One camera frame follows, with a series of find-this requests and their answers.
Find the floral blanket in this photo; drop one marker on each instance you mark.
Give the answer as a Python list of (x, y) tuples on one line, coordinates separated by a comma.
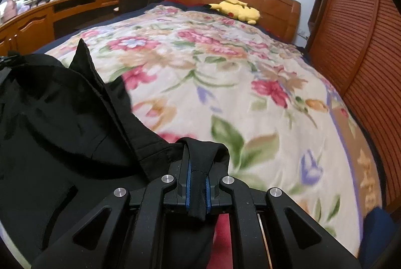
[(250, 68)]

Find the wooden desk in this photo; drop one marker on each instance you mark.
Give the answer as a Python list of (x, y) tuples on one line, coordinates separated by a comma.
[(34, 27)]

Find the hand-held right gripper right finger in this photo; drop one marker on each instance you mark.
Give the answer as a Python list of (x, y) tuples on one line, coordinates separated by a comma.
[(208, 193)]

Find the pink object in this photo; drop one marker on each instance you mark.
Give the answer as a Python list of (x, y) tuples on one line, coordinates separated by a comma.
[(10, 7)]

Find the black coat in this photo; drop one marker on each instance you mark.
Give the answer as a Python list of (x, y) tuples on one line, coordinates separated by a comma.
[(62, 131)]

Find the red cloth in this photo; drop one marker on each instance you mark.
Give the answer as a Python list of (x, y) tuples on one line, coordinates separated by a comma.
[(221, 240)]

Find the yellow plush toy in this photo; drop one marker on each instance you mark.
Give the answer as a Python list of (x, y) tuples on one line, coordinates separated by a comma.
[(238, 10)]

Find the wooden slatted wardrobe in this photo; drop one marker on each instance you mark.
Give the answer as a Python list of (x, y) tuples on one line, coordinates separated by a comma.
[(360, 52)]

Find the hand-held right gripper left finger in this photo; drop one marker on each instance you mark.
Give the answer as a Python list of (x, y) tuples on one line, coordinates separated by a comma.
[(188, 187)]

